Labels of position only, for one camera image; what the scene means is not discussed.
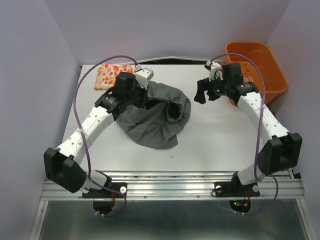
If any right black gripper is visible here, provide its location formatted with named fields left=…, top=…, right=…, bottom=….
left=192, top=73, right=230, bottom=105

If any floral orange skirt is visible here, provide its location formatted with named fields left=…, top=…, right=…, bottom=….
left=94, top=63, right=137, bottom=91

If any grey skirt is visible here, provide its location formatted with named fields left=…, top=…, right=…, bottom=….
left=116, top=81, right=192, bottom=150

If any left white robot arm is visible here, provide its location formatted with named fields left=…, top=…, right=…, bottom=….
left=43, top=68, right=154, bottom=197

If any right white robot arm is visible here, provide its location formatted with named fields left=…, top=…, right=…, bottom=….
left=194, top=61, right=302, bottom=197

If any orange plastic basket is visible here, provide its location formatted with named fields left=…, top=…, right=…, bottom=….
left=222, top=41, right=288, bottom=105

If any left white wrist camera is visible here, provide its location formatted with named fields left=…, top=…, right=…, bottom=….
left=134, top=68, right=154, bottom=90

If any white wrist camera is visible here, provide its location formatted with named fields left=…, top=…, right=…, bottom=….
left=134, top=68, right=154, bottom=90
left=204, top=60, right=223, bottom=81

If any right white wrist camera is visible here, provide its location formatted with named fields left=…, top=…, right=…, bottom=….
left=204, top=60, right=223, bottom=81

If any aluminium rail frame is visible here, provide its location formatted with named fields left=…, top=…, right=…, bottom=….
left=29, top=104, right=316, bottom=240

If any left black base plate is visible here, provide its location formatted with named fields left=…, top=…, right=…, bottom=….
left=82, top=182, right=128, bottom=199

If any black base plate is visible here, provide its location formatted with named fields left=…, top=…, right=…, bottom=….
left=82, top=182, right=128, bottom=199
left=211, top=181, right=261, bottom=198

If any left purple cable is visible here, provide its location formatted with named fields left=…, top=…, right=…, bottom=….
left=73, top=54, right=142, bottom=218

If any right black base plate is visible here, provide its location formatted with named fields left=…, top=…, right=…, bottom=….
left=211, top=181, right=261, bottom=198

